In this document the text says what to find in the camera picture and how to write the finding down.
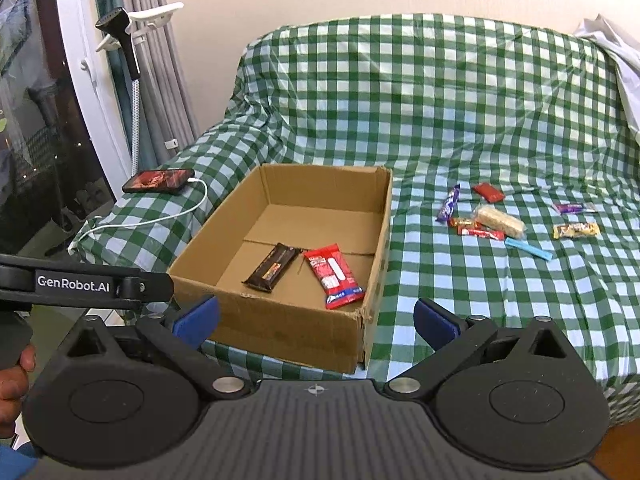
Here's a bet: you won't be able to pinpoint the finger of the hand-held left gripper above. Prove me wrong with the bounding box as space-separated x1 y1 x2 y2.
114 272 175 307

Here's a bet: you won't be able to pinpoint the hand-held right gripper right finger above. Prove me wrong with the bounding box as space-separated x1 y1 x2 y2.
384 298 577 401

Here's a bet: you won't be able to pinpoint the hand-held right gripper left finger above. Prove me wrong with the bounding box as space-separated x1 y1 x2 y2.
62 295 252 402

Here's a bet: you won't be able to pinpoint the brown cardboard box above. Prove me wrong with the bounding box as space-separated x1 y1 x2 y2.
167 162 394 375

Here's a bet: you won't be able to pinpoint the dark brown chocolate bar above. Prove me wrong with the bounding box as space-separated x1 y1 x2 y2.
242 242 301 294

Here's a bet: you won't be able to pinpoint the red snack packet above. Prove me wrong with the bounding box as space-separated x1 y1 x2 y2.
303 243 367 311

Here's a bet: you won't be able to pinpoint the clear rice cracker packet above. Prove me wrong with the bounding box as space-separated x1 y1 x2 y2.
472 203 527 240

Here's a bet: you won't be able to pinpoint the purple snack packet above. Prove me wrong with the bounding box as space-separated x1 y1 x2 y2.
435 183 461 224

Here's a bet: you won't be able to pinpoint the yellow snack packet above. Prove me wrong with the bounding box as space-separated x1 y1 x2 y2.
552 221 601 240

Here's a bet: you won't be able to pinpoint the person's left hand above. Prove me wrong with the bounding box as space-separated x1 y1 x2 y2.
0 345 37 439

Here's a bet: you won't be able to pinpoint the grey shoes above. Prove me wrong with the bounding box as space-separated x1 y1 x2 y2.
75 181 109 212

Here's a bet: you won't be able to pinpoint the thin red snack stick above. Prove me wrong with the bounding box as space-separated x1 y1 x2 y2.
457 226 506 241

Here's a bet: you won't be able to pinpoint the black smartphone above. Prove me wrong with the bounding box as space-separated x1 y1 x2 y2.
121 168 196 195

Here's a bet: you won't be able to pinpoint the light blue snack stick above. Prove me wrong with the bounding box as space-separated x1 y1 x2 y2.
504 237 553 262

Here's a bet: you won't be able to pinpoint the small red square packet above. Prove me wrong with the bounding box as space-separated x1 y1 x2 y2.
472 182 504 205

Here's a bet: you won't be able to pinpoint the person's blue clothing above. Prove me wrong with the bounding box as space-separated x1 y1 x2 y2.
0 439 40 462

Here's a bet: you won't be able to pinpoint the green checkered cloth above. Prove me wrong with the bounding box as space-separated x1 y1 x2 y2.
74 13 640 430

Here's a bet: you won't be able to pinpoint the white plastic hanger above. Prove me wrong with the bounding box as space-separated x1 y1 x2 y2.
95 2 185 54

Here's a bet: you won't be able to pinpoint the white crumpled cloth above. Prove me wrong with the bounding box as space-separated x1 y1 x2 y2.
572 13 640 142

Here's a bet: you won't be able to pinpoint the white charging cable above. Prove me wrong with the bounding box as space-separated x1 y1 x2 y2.
70 177 209 257

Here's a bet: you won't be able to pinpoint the white door frame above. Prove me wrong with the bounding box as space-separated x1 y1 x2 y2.
46 0 137 197

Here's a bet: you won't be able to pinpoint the garment steamer with hose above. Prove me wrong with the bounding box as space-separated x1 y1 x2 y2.
94 7 146 184

